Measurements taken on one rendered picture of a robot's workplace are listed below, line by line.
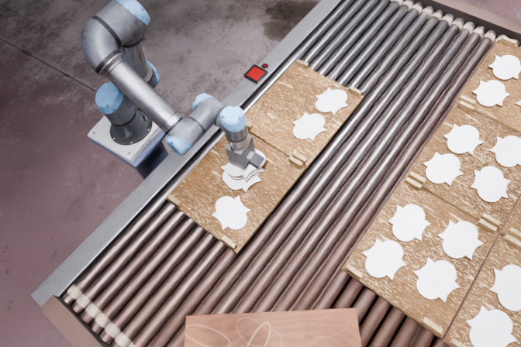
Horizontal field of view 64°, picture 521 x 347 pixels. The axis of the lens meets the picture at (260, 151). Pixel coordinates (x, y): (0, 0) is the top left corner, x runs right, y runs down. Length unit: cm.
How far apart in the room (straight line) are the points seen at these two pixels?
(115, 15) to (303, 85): 83
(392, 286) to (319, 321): 29
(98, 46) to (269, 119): 73
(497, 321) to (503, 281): 13
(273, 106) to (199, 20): 198
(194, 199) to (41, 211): 158
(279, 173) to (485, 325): 81
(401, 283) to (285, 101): 83
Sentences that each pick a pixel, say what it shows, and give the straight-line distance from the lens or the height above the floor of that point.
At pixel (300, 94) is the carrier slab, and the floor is 94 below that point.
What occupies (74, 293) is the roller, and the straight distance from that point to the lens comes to 163.
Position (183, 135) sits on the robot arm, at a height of 127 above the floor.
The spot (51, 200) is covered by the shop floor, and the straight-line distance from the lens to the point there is 301.
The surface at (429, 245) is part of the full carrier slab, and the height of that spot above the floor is 94.
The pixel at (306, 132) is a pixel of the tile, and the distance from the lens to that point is 166.
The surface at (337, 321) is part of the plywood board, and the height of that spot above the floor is 104.
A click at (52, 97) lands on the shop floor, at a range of 352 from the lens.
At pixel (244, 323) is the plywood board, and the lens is 132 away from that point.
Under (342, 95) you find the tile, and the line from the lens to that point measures 178.
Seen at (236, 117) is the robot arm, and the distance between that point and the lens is 129.
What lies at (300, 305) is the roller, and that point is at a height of 92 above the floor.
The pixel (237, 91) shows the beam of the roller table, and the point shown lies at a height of 92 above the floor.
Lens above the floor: 233
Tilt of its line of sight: 59 degrees down
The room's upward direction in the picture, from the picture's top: 9 degrees counter-clockwise
